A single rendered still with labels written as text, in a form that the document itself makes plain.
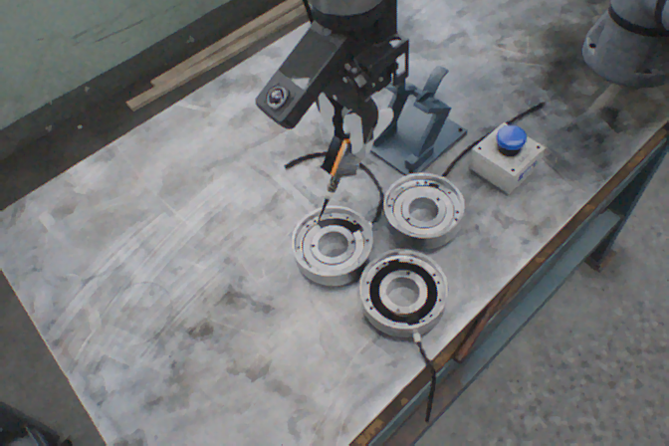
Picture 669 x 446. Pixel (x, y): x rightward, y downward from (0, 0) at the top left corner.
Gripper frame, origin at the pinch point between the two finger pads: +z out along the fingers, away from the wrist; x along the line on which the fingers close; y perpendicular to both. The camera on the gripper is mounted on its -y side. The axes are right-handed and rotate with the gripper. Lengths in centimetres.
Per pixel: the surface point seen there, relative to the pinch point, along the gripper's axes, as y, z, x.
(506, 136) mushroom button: 19.0, 6.0, -10.6
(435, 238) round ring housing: 2.2, 9.6, -12.7
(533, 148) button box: 22.1, 8.9, -13.3
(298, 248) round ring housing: -10.4, 10.8, -0.4
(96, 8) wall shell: 19, 58, 152
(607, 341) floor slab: 51, 94, -35
